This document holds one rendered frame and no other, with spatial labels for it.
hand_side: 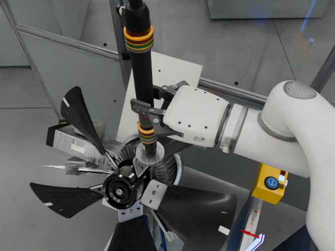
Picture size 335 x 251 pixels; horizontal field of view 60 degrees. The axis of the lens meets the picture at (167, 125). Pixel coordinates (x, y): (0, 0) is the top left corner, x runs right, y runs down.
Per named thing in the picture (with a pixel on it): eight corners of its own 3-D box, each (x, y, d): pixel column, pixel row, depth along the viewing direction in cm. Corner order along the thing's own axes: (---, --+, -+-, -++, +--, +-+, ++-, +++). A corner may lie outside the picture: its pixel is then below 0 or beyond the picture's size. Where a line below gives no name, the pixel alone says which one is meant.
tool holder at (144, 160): (133, 138, 75) (128, 115, 67) (159, 133, 76) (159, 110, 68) (138, 169, 70) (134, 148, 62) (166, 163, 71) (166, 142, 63)
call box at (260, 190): (258, 164, 124) (265, 151, 115) (282, 172, 122) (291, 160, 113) (249, 196, 116) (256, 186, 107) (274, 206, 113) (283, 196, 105)
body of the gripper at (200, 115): (217, 159, 52) (160, 139, 55) (233, 117, 58) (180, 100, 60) (224, 137, 46) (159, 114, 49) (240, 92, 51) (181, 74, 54)
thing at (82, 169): (121, 176, 106) (42, 166, 116) (121, 170, 105) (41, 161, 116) (118, 178, 104) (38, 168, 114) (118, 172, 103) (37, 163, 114)
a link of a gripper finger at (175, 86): (172, 104, 57) (141, 94, 58) (178, 93, 58) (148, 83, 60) (172, 93, 54) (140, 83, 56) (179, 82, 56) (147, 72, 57)
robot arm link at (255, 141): (243, 125, 45) (229, 162, 51) (332, 154, 42) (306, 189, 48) (252, 94, 50) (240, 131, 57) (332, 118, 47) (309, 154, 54)
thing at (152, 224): (146, 218, 122) (146, 203, 121) (160, 220, 120) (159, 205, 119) (139, 228, 114) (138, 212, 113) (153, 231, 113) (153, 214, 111)
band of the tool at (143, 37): (124, 38, 46) (121, 22, 43) (151, 35, 46) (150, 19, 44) (127, 56, 43) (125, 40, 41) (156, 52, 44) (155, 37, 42)
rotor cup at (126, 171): (112, 188, 105) (93, 204, 93) (120, 152, 101) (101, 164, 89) (148, 203, 102) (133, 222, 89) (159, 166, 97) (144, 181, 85)
